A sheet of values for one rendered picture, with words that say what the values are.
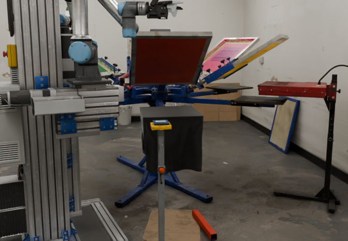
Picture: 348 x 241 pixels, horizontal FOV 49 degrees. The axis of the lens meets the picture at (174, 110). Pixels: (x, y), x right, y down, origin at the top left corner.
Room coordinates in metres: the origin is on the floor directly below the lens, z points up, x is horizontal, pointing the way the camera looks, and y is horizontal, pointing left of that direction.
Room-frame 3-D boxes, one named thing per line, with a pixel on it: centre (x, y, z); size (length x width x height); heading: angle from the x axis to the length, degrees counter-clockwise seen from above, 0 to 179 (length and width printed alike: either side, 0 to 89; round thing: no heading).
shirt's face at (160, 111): (2.96, 0.04, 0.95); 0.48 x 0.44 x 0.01; 8
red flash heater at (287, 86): (3.52, -1.13, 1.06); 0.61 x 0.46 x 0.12; 68
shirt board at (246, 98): (3.81, -0.44, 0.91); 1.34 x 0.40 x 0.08; 68
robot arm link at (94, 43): (2.26, 0.51, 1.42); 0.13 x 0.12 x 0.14; 179
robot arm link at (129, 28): (2.15, 0.25, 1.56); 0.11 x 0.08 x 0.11; 179
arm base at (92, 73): (2.27, 0.51, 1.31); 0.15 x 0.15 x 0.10
